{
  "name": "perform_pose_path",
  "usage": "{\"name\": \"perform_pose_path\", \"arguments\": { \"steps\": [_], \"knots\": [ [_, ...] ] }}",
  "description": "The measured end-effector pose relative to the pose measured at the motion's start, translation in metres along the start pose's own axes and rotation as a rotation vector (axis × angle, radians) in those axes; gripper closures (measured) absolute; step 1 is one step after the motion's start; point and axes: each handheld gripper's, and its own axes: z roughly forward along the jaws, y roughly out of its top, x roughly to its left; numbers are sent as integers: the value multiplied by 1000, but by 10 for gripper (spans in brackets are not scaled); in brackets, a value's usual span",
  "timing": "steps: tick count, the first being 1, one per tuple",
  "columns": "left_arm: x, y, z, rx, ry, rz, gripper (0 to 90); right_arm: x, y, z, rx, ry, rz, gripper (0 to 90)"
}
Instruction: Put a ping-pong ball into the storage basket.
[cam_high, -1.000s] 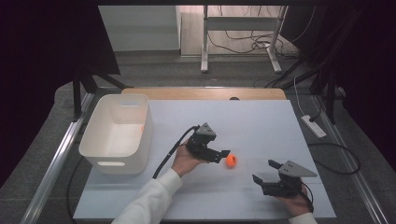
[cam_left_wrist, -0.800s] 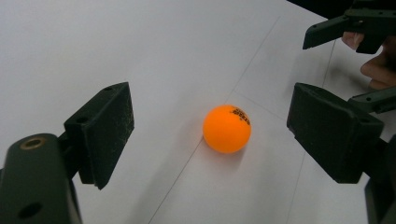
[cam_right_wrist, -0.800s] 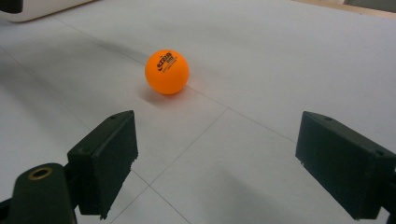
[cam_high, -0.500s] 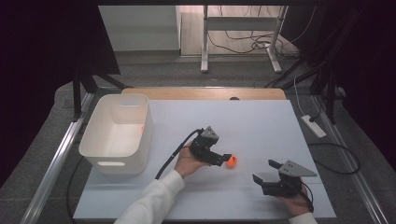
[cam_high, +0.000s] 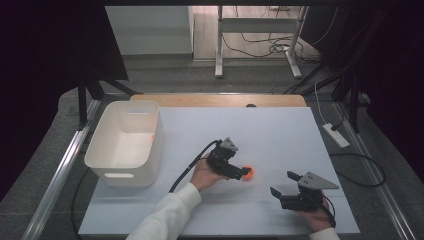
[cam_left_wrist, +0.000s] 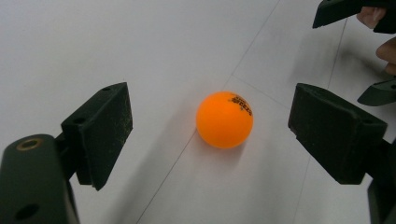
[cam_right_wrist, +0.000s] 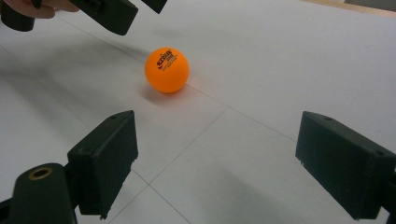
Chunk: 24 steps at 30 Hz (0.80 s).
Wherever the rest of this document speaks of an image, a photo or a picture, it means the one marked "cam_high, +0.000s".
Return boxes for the white power strip cable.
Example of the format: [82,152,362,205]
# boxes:
[314,82,327,125]

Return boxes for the white plastic bin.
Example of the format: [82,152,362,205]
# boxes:
[84,100,165,187]

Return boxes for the white power strip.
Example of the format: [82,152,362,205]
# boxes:
[321,122,351,149]

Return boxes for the black stand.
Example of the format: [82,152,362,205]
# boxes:
[283,61,362,134]
[77,64,143,131]

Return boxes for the wooden table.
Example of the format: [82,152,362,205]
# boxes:
[129,93,308,108]

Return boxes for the white board on table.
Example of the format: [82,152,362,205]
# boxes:
[77,106,361,236]

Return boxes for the dark curtain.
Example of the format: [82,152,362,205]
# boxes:
[0,0,130,202]
[299,0,424,185]

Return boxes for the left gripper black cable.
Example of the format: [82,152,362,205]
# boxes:
[168,139,223,194]

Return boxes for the person's right hand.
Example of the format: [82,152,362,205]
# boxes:
[294,197,335,233]

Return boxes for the aluminium floor rail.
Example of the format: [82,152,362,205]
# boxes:
[334,100,418,240]
[20,99,102,240]

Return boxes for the white metal desk frame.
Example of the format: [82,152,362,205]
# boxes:
[214,5,310,80]

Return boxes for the person's left hand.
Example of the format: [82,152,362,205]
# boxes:
[189,153,231,193]

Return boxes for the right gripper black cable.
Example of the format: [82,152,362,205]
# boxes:
[320,194,337,229]

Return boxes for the white cabinet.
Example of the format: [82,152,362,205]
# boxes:
[105,5,195,56]

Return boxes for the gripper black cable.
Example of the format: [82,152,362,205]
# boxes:
[320,194,337,229]
[168,139,223,194]

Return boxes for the black cable beside table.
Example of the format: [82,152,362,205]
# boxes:
[70,167,91,240]

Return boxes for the black looped floor cable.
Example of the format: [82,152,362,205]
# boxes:
[329,152,387,188]

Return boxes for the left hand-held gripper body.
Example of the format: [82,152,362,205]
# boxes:
[206,136,244,181]

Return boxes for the tangle of floor cables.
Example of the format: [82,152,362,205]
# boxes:
[221,5,340,65]

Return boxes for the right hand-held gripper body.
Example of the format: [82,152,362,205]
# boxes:
[280,171,340,212]

